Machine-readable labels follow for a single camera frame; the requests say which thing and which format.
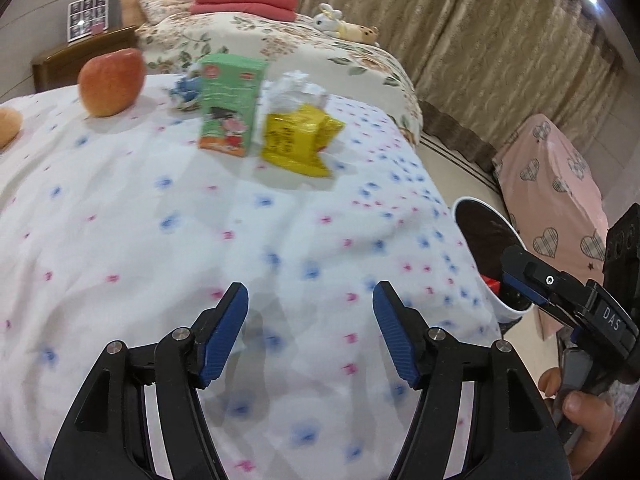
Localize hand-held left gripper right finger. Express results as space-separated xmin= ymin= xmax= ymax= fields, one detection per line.
xmin=373 ymin=281 xmax=571 ymax=480

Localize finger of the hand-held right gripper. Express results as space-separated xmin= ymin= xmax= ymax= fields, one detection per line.
xmin=501 ymin=245 xmax=601 ymax=323
xmin=539 ymin=304 xmax=586 ymax=333

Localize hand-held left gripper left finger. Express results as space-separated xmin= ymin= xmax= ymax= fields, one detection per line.
xmin=44 ymin=282 xmax=249 ymax=480

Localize white trash bin black liner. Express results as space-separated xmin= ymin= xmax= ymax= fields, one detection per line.
xmin=452 ymin=196 xmax=533 ymax=325

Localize yellow snack packet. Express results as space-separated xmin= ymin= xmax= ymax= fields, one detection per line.
xmin=261 ymin=104 xmax=346 ymax=178

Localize green milk carton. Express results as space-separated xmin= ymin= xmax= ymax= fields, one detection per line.
xmin=198 ymin=53 xmax=267 ymax=157

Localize white tissue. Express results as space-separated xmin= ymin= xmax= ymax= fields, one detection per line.
xmin=262 ymin=70 xmax=328 ymax=111

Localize person's right hand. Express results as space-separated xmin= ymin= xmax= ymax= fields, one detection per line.
xmin=537 ymin=367 xmax=631 ymax=480

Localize pink heart print furniture cover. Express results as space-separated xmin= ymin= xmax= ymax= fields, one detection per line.
xmin=492 ymin=113 xmax=613 ymax=341

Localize white flower print blanket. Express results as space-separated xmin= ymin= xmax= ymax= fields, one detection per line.
xmin=0 ymin=72 xmax=503 ymax=480

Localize beige patterned curtain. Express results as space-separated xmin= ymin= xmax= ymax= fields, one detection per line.
xmin=280 ymin=0 xmax=640 ymax=201

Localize red apple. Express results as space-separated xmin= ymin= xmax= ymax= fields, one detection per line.
xmin=77 ymin=48 xmax=147 ymax=118

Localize floral bed quilt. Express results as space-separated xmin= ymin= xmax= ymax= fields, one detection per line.
xmin=135 ymin=10 xmax=425 ymax=148

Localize cream teddy bear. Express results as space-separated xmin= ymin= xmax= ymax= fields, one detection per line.
xmin=0 ymin=108 xmax=24 ymax=150

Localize yellow plush toy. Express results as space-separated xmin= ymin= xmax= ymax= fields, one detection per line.
xmin=337 ymin=21 xmax=379 ymax=46

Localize wooden nightstand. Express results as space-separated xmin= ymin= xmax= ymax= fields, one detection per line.
xmin=31 ymin=25 xmax=138 ymax=93

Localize white bunny plush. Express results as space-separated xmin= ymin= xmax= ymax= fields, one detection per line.
xmin=312 ymin=3 xmax=346 ymax=36

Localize folded red blanket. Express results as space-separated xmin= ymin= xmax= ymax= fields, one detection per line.
xmin=189 ymin=0 xmax=298 ymax=23

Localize floral pillow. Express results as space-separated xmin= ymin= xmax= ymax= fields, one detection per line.
xmin=136 ymin=0 xmax=198 ymax=26

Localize black and white photo frame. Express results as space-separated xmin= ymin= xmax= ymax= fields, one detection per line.
xmin=67 ymin=0 xmax=111 ymax=43

